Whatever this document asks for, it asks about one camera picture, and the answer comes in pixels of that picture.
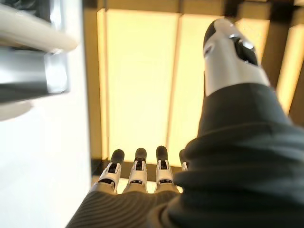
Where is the cream ceramic plate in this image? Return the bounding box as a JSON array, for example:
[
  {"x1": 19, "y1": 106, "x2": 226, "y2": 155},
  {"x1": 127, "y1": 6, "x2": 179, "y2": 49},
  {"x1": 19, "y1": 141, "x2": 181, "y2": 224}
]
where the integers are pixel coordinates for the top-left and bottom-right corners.
[
  {"x1": 0, "y1": 4, "x2": 79, "y2": 53},
  {"x1": 0, "y1": 101, "x2": 33, "y2": 122}
]

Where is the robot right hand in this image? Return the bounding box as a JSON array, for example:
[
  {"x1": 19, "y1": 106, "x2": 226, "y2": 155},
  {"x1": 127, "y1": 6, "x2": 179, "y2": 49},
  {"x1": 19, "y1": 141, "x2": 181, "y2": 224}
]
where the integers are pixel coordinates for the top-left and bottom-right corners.
[{"x1": 65, "y1": 20, "x2": 304, "y2": 228}]

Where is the stainless steel sink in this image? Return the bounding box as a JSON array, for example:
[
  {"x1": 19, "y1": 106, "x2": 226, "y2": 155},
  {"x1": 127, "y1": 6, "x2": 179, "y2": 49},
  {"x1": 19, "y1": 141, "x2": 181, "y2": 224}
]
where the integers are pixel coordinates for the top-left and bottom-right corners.
[{"x1": 0, "y1": 0, "x2": 71, "y2": 103}]

